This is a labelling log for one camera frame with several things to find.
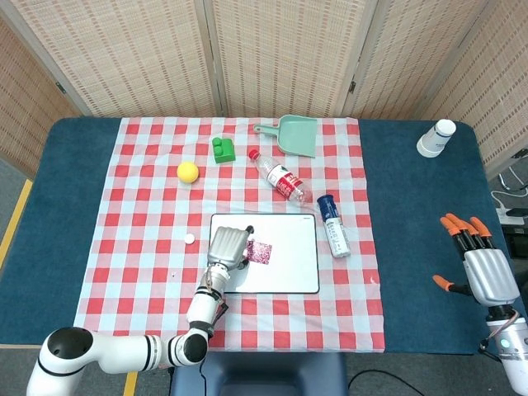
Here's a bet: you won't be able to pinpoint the left silver hand black fingers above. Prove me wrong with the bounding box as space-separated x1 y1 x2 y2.
205 224 256 271

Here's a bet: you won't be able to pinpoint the yellow ball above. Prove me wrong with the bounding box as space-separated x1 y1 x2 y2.
176 161 200 184

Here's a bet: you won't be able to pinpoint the right silver hand orange fingertips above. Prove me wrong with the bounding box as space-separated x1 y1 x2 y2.
431 213 521 307

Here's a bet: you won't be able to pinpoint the mint green dustpan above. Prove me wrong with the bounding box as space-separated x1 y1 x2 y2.
252 115 319 159

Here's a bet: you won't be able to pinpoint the white power strip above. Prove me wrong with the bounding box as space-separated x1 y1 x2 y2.
494 205 528 226

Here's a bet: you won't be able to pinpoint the black floor cable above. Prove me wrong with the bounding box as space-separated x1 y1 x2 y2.
348 370 417 391

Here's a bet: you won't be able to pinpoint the red white checkered tablecloth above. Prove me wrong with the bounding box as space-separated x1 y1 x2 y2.
68 116 387 354

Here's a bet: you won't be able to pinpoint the green toy building block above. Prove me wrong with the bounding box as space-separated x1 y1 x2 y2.
210 137 237 166

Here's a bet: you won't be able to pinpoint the white paper cup stack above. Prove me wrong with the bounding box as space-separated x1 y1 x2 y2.
416 119 457 158

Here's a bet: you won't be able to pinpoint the dark blue table cover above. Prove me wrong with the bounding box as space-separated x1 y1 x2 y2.
0 117 516 356

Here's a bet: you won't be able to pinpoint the woven folding screen panel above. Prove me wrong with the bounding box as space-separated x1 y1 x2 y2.
201 0 379 119
0 7 83 178
416 0 528 178
342 0 502 120
0 0 226 119

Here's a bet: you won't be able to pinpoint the white cable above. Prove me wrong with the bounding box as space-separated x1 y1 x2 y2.
490 188 528 211

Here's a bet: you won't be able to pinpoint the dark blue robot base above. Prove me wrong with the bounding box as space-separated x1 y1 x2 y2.
170 351 348 396

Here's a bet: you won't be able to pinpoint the blue white cylindrical can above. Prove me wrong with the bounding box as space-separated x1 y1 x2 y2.
316 194 352 260

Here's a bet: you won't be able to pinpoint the white rectangular board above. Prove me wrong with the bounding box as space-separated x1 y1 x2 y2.
205 213 321 295

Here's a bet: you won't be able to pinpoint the clear bottle red label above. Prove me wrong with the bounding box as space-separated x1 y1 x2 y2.
247 148 314 207

